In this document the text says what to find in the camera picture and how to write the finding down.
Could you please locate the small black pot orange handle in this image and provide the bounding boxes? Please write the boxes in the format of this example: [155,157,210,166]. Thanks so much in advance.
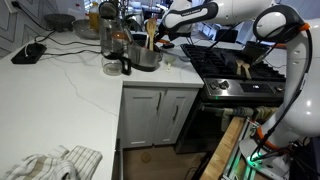
[133,34,174,49]

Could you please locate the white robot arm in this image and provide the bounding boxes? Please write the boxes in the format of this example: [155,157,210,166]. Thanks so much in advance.
[162,0,320,164]

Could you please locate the large stainless steel pot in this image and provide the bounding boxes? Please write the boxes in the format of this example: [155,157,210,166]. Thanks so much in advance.
[127,45,162,72]

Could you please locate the wooden spatula in pot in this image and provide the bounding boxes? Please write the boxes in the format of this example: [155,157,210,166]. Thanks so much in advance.
[146,18,157,51]

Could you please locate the black gas stove range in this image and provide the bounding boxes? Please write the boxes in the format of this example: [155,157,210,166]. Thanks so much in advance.
[175,44,286,154]

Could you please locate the left wooden spoon on stove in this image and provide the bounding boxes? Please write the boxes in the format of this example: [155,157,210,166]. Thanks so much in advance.
[235,60,244,75]

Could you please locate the wooden spoon on stove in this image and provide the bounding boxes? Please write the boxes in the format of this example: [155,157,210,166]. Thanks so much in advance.
[242,63,251,79]
[235,60,244,75]

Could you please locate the right wooden spoon on stove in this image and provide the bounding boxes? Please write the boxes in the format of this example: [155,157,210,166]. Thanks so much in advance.
[242,63,251,79]

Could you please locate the dark pot on right counter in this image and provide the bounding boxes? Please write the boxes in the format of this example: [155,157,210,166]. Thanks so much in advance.
[242,41,269,61]

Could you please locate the right white cabinet door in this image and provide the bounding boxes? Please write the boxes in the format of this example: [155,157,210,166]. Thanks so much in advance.
[154,89,198,145]

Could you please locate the white cabinet door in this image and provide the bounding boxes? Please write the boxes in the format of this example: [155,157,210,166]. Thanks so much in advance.
[154,89,198,145]
[120,87,165,148]

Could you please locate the left white cabinet door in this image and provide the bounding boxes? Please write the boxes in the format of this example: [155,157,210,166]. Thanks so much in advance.
[120,87,165,148]

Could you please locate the white spoon rest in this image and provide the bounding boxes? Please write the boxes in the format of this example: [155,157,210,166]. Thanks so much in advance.
[165,55,176,72]

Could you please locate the wooden butcher block cart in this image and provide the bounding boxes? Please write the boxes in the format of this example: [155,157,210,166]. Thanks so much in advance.
[200,117,245,180]

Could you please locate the orange juice bottle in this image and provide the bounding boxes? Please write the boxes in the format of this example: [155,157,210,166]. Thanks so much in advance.
[89,2,99,31]

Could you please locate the metal mixing bowl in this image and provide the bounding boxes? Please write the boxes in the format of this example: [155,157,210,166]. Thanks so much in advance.
[72,19,100,40]

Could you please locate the striped kitchen towel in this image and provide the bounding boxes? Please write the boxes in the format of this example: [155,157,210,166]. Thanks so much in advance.
[1,145,102,180]

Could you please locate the grey stone mortar bowl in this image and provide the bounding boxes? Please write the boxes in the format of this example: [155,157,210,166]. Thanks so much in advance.
[44,14,75,32]

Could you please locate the glass coffee pot black handle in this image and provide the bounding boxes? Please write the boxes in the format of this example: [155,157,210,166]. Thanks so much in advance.
[99,17,131,76]

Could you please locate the towel on oven handle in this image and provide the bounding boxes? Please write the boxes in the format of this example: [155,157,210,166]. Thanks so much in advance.
[221,106,278,131]

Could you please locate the black power cable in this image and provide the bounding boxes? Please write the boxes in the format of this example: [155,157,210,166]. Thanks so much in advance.
[13,2,102,58]

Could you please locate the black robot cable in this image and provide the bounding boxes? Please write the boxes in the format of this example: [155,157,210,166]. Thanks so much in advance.
[249,28,314,163]

